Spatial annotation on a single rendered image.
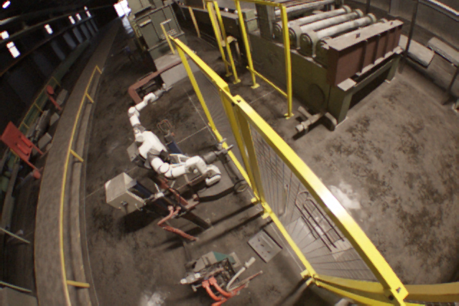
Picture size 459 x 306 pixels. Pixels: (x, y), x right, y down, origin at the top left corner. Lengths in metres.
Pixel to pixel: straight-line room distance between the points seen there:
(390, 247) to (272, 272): 1.50
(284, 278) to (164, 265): 1.51
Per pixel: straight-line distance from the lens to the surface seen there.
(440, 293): 0.81
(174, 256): 2.70
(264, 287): 2.38
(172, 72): 4.97
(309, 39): 2.93
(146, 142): 1.74
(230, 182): 2.48
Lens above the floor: 2.36
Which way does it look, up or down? 48 degrees down
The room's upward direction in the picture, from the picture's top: 20 degrees counter-clockwise
